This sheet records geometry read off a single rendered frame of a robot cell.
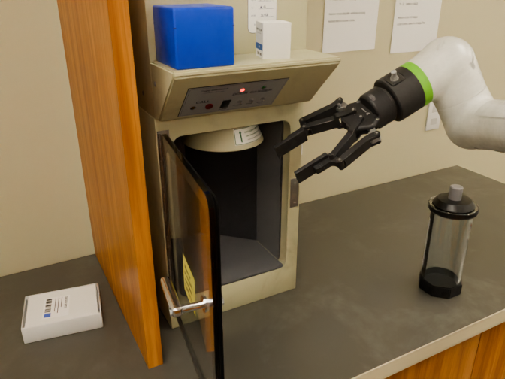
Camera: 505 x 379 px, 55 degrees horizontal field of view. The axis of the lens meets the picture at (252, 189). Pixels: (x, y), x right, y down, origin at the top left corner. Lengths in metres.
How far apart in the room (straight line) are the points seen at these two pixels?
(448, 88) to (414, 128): 0.93
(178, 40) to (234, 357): 0.62
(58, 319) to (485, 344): 1.01
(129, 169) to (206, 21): 0.26
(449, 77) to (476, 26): 1.05
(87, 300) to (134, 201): 0.40
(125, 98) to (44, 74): 0.53
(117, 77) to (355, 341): 0.71
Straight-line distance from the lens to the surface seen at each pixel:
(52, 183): 1.35
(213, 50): 0.79
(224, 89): 0.83
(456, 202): 1.17
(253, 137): 1.02
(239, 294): 1.14
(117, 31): 0.76
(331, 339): 1.09
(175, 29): 0.77
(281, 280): 1.18
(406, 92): 0.96
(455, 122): 1.04
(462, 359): 1.34
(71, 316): 1.14
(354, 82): 1.67
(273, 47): 0.87
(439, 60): 1.00
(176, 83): 0.78
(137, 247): 0.87
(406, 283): 1.29
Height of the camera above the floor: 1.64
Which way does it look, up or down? 24 degrees down
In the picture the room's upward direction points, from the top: straight up
